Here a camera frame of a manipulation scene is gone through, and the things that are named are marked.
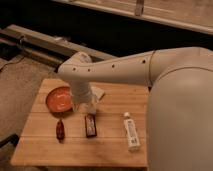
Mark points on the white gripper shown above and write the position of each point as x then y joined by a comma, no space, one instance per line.
81,92

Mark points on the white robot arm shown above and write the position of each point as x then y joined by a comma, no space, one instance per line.
180,103

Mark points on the orange ceramic bowl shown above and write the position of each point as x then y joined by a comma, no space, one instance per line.
59,100

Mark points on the white sponge block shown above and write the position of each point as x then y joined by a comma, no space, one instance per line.
98,92

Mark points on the dark chocolate bar box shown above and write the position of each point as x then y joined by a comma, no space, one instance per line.
90,125

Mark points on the light wooden table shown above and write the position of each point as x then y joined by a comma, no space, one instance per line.
38,145

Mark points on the white plastic bottle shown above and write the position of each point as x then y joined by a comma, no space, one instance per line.
131,133

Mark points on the black table leg foot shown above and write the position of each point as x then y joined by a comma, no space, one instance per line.
13,139

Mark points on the grey metal floor rail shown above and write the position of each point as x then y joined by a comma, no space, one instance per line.
50,43

